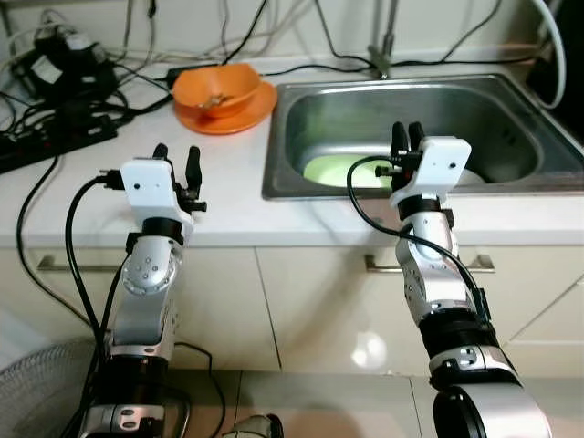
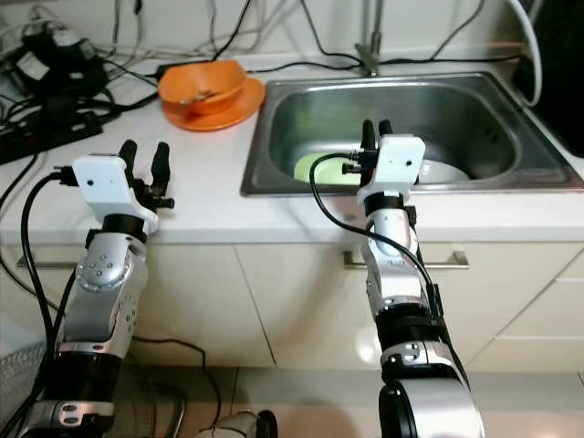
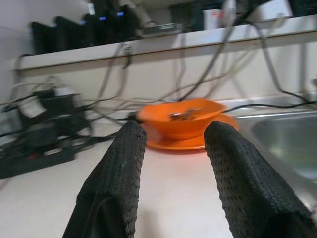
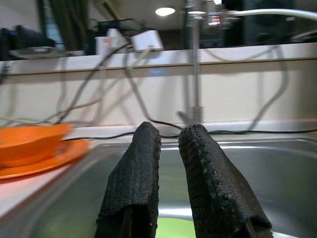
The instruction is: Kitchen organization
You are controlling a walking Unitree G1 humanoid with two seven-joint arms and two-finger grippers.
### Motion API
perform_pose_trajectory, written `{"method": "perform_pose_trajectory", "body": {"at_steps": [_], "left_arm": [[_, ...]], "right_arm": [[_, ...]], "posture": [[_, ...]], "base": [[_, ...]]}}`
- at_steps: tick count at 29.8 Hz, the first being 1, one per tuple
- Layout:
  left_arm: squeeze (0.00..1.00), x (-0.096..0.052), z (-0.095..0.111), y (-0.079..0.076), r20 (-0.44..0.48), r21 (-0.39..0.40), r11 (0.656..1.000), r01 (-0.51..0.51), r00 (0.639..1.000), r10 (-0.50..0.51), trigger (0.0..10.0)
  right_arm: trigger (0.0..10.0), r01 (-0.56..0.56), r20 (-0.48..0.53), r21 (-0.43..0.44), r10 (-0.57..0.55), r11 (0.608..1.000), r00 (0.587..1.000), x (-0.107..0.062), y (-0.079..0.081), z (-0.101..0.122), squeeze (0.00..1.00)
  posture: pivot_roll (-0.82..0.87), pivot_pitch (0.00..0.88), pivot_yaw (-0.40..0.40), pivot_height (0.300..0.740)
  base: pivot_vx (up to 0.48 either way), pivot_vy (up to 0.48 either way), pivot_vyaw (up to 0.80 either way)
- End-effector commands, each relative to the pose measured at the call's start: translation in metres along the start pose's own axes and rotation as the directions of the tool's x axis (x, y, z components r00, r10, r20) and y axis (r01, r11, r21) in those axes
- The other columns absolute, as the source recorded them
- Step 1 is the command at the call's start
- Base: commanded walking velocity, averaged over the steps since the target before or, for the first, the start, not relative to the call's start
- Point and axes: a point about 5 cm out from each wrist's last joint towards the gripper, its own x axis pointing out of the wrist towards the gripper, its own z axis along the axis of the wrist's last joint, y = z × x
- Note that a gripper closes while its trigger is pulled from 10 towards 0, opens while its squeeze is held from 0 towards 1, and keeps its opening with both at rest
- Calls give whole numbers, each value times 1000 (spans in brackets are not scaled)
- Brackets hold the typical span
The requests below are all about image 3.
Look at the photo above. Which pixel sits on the flat grey tray device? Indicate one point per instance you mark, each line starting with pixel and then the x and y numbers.
pixel 161 28

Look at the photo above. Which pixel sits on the black power strip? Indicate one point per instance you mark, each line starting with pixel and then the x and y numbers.
pixel 37 163

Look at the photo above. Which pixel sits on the black power adapter stack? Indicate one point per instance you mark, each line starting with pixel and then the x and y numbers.
pixel 59 111

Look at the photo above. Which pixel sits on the white box with red print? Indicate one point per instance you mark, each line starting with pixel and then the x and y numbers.
pixel 213 21

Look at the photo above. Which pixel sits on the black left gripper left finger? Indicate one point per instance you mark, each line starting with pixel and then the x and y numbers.
pixel 116 173

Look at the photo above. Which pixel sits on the black charger dock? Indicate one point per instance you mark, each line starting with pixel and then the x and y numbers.
pixel 70 32
pixel 44 37
pixel 111 24

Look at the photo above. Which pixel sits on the white wall shelf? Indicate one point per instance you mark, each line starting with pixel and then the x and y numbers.
pixel 173 47

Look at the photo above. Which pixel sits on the white rectangular box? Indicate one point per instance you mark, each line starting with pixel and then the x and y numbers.
pixel 272 10

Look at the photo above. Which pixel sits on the orange plate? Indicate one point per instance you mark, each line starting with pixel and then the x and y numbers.
pixel 173 146

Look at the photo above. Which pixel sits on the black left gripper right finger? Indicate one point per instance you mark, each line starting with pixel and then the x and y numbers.
pixel 247 188

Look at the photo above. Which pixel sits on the dark food scraps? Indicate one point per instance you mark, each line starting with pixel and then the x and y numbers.
pixel 185 114

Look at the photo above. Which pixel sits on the stainless steel sink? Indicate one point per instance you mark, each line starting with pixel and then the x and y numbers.
pixel 284 138

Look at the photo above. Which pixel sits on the orange bowl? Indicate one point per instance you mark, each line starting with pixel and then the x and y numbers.
pixel 178 130

